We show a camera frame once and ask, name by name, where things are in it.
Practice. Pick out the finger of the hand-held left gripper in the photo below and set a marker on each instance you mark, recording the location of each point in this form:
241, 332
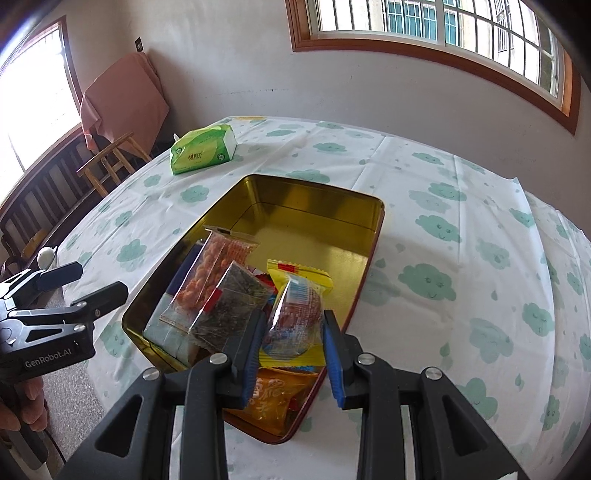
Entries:
55, 277
104, 297

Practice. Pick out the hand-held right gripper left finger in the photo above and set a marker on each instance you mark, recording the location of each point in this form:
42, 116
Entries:
251, 364

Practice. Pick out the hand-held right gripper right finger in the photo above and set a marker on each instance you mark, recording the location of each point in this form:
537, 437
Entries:
332, 360

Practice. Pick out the orange printed snack packet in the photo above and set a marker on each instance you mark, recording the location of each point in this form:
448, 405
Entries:
277, 397

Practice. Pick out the yellow packet with clear window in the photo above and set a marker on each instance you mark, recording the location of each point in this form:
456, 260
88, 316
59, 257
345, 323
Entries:
295, 314

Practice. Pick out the clear packet of dark seeds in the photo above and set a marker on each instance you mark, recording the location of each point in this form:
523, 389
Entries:
231, 304

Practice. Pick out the dark blue wafer packet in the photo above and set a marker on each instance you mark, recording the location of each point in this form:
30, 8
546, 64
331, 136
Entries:
159, 334

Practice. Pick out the large red snack packet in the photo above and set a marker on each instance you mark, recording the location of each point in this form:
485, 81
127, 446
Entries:
263, 280

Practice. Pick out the clear packet of coated nuts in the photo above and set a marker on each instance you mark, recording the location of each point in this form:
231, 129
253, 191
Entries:
207, 272

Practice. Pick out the red metal tin box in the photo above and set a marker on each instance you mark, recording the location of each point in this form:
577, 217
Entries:
314, 230

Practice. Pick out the person's left hand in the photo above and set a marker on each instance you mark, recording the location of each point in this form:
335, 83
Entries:
30, 406

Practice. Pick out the white round knob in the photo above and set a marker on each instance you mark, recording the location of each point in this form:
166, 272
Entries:
45, 257

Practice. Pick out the dark wooden bench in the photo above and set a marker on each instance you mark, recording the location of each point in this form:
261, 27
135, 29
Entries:
41, 194

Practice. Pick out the wooden stool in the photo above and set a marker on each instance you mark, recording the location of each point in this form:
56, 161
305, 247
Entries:
108, 154

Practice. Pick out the wooden framed glass door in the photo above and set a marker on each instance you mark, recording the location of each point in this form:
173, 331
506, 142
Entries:
27, 115

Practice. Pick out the green tissue pack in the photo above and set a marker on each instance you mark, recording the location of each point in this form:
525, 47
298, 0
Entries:
203, 152

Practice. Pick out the pink cloth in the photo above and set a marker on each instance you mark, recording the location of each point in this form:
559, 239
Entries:
124, 101

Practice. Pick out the small black wall plate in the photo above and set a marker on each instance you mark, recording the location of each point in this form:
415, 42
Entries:
138, 45

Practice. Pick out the wooden picture frame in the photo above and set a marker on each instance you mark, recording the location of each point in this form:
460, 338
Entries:
351, 16

